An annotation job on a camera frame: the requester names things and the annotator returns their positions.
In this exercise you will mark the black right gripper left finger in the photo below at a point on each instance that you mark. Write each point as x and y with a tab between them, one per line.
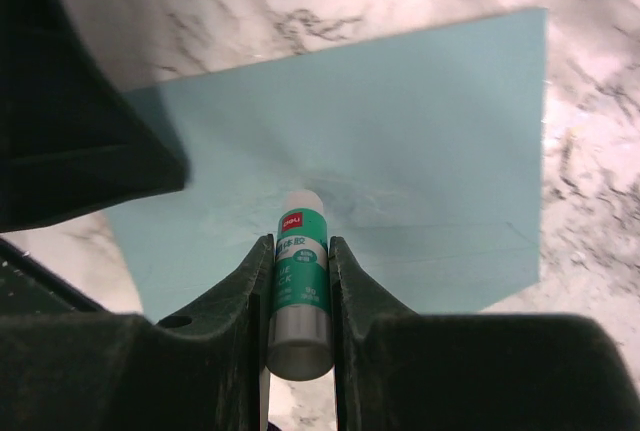
67	363

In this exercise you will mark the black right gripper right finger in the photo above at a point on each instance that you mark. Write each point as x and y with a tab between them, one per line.
396	369

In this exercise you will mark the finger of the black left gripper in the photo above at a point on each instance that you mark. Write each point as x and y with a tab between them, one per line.
71	144

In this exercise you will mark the green white glue stick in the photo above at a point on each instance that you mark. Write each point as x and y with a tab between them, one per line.
300	339

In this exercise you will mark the teal envelope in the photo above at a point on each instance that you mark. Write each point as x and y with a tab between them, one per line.
425	149

